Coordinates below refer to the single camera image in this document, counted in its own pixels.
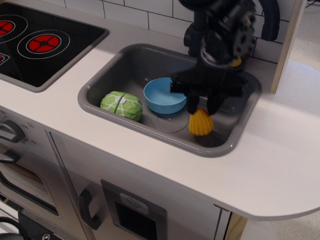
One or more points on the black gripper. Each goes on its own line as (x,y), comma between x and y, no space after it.
(215,83)

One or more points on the yellow toy corn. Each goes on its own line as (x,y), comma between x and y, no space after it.
(200,123)

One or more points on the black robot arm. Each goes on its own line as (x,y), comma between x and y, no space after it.
(227,27)

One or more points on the blue plastic bowl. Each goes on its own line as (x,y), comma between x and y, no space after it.
(160,99)

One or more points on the red yellow toy fruit half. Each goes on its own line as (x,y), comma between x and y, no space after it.
(240,60)

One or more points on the green toy cabbage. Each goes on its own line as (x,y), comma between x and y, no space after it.
(123,104)

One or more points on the black toy faucet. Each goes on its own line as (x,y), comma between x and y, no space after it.
(195,32)

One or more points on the grey toy dispenser panel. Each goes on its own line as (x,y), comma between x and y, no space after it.
(135,215)

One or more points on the wooden side panel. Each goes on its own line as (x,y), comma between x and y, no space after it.
(298,7)

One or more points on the black toy stovetop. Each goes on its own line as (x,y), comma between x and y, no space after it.
(37,48)

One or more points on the toy oven door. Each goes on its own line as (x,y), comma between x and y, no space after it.
(37,188)

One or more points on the grey oven knob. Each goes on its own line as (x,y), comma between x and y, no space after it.
(11,132)

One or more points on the black cabinet door handle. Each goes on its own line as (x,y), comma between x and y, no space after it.
(92,221)

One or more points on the grey oven door handle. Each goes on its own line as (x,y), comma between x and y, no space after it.
(9,157)

